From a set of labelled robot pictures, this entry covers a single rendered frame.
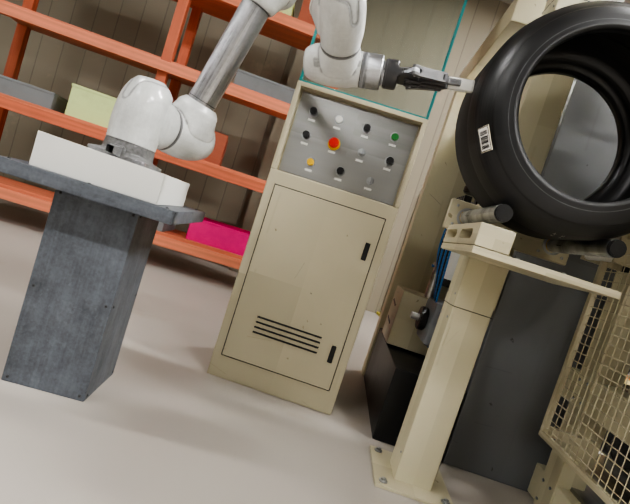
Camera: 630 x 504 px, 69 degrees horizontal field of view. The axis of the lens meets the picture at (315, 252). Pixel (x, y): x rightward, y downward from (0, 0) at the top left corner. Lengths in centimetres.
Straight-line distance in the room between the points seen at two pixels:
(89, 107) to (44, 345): 279
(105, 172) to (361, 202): 97
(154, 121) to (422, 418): 128
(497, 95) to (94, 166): 106
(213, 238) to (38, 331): 248
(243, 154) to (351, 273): 337
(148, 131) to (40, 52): 432
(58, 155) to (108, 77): 408
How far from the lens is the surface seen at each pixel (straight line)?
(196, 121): 168
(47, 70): 575
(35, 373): 167
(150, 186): 137
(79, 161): 144
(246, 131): 512
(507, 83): 124
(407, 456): 169
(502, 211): 121
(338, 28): 116
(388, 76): 128
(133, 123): 155
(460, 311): 158
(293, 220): 189
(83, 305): 156
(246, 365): 200
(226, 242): 392
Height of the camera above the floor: 73
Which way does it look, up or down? 3 degrees down
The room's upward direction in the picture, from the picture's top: 18 degrees clockwise
